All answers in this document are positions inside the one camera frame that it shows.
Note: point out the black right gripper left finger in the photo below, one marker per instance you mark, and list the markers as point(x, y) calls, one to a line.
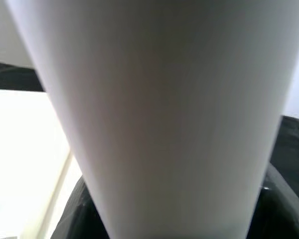
point(82, 219)

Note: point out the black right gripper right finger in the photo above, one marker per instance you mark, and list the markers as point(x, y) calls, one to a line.
point(276, 214)

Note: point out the white plastic ribbed tabletop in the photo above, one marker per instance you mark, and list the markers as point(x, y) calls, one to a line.
point(20, 149)

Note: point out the white plastic table leg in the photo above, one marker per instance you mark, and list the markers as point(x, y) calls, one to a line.
point(164, 112)

